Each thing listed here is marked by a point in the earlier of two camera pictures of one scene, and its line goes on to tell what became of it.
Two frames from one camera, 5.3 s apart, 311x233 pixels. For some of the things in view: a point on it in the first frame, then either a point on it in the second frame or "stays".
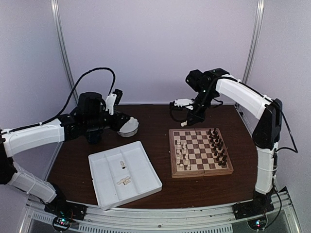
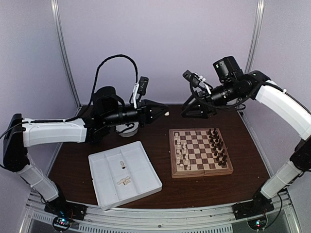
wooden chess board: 198,152 stays
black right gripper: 197,118 → 205,111
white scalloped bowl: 129,128 stays
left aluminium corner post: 57,22 stays
